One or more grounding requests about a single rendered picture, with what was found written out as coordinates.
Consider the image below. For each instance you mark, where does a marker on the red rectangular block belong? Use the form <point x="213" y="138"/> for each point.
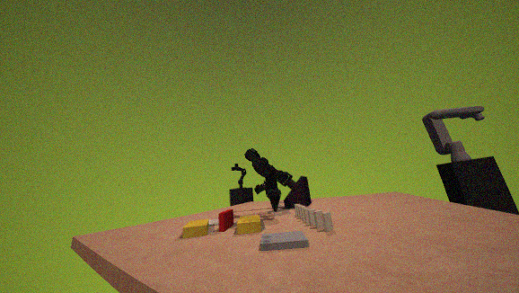
<point x="225" y="220"/>

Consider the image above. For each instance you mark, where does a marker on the yellow rectangular block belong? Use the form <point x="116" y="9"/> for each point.
<point x="196" y="228"/>
<point x="249" y="224"/>

